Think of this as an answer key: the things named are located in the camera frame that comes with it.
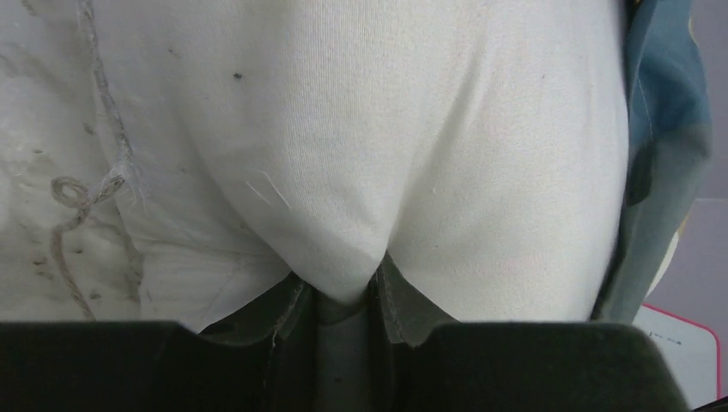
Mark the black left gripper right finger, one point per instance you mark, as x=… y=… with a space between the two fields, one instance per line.
x=425 y=360

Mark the blue yellow patchwork pillowcase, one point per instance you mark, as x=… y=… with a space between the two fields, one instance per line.
x=670 y=143

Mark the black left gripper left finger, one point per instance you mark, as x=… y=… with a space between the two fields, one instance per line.
x=258 y=359

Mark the pink framed whiteboard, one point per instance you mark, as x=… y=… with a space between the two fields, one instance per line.
x=691 y=351

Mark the white pillow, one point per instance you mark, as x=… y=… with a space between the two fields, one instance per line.
x=481 y=145

